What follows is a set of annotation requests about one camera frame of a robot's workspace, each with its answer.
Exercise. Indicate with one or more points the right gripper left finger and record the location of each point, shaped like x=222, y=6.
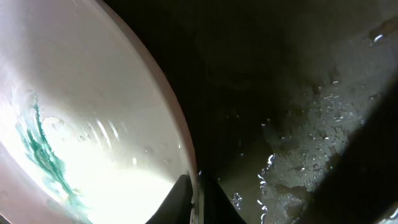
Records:
x=177, y=206

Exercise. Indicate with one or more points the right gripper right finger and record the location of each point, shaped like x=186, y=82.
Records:
x=217, y=207

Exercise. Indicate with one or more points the white plate pink rim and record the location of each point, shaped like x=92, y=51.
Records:
x=91, y=130

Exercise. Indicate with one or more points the dark brown serving tray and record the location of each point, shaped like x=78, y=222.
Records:
x=291, y=104

